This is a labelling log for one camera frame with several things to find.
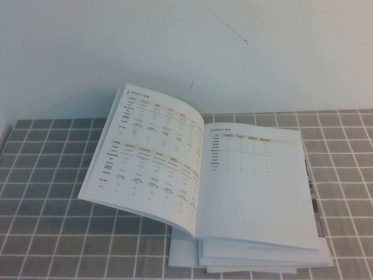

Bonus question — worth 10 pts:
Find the AgileX brochure with robot cover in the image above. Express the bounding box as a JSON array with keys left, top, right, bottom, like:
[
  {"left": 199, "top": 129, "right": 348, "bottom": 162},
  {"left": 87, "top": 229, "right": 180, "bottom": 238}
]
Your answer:
[
  {"left": 198, "top": 134, "right": 329, "bottom": 260},
  {"left": 77, "top": 83, "right": 321, "bottom": 252}
]

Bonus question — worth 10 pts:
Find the checked tablecloth with white grid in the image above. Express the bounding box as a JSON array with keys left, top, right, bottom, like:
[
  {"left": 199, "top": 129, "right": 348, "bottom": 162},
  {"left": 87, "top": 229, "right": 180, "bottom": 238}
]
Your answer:
[{"left": 0, "top": 109, "right": 373, "bottom": 280}]

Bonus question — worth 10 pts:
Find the large white brochure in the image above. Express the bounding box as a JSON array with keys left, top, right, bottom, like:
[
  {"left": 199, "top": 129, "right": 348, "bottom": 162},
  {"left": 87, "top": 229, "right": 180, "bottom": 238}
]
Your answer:
[{"left": 168, "top": 224, "right": 333, "bottom": 268}]

